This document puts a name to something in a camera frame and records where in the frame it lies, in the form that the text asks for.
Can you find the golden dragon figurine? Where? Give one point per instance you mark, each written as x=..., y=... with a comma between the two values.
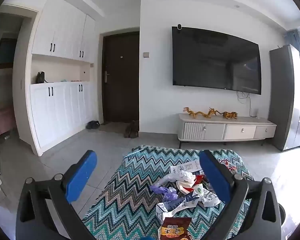
x=200, y=113

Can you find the grey wall switch panel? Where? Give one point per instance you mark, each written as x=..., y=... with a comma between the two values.
x=146, y=54

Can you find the golden tiger figurine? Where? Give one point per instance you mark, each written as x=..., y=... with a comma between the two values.
x=230, y=115

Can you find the black bag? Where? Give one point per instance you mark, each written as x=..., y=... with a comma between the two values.
x=41, y=77

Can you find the green and white packet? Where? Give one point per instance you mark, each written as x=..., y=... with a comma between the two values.
x=206, y=196

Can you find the white and blue carton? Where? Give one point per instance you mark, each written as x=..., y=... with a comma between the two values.
x=175, y=206

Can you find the pink bed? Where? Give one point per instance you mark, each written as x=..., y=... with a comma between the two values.
x=5, y=122

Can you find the grey refrigerator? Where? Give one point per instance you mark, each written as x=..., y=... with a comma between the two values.
x=282, y=97

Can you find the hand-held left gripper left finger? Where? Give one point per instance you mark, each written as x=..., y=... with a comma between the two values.
x=81, y=177

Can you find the crumpled white tissue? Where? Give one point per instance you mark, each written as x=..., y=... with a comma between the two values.
x=186, y=176

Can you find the purple plastic wrapper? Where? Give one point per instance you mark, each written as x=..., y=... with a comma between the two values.
x=165, y=192

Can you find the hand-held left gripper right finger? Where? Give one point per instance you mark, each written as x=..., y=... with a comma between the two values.
x=213, y=177

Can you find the clear plastic wrap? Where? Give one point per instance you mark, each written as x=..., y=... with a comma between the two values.
x=167, y=180

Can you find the blue curtain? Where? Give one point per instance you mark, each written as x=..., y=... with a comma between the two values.
x=293, y=40

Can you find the white and red wrapper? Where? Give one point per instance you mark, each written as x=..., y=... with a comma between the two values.
x=186, y=187

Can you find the white paper leaflet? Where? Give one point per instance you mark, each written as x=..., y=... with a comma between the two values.
x=187, y=166

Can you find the brown shoes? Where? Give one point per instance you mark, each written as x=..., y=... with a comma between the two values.
x=131, y=130

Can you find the white television stand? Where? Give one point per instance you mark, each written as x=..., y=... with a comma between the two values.
x=215, y=130

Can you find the white wall cabinet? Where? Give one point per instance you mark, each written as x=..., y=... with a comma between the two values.
x=60, y=110

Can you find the black wall television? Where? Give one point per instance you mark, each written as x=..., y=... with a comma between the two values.
x=215, y=60

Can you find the zigzag knitted cloth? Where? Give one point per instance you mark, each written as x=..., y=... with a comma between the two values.
x=130, y=192

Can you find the black shoes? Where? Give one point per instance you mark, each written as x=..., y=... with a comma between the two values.
x=93, y=125

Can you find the dark brown door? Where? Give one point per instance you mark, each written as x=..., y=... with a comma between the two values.
x=121, y=80

